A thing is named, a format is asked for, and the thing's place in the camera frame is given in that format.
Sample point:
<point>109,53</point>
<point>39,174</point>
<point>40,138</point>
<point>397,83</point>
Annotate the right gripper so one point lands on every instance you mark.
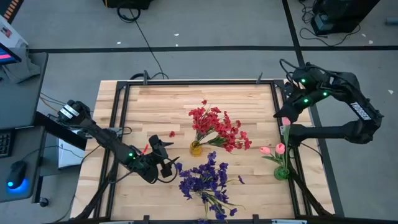
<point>298,104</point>

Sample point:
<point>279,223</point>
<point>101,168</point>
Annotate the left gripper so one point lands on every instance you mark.
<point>157,147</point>

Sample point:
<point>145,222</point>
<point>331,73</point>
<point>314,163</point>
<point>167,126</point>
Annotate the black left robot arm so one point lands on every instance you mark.
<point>102,137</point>

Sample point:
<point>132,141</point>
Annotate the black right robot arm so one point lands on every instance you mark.
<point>348,102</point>

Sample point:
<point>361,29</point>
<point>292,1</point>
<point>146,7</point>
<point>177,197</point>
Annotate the yellow ribbed glass vase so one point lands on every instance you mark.
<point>196,150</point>

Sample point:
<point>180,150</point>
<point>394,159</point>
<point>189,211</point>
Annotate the green glass vase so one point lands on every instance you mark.
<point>281,173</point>

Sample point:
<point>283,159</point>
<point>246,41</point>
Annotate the loose red flower blossom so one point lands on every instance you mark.
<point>171,134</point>

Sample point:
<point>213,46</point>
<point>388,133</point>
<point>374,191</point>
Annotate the white box under desk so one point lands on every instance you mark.
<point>70,154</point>

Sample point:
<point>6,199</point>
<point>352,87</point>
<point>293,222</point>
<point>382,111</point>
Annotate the black equipment cart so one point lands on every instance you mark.
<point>342,15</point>

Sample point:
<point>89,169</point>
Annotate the black equipment box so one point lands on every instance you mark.
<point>127,3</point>

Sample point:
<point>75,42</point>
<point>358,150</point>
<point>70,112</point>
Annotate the black computer mouse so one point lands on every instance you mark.
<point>16,174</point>

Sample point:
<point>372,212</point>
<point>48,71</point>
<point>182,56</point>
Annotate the grey office desk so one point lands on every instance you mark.
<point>18,99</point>

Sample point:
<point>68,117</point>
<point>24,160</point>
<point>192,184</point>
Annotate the black keyboard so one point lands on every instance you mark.
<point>5,144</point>

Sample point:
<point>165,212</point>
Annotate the grey folded cloth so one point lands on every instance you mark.
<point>21,70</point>

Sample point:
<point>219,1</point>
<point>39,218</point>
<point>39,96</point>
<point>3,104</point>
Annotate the computer monitor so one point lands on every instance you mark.
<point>7,56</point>

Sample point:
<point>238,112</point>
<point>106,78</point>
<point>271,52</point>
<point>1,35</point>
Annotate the black orange-striped floor mat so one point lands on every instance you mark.
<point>11,7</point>

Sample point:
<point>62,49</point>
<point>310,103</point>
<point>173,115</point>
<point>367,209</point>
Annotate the silver mounting bracket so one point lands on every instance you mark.
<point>281,130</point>
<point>116,131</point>

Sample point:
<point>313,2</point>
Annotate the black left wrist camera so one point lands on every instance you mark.
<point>166,170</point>

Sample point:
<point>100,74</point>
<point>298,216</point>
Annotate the black metal table frame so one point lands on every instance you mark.
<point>217,82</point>

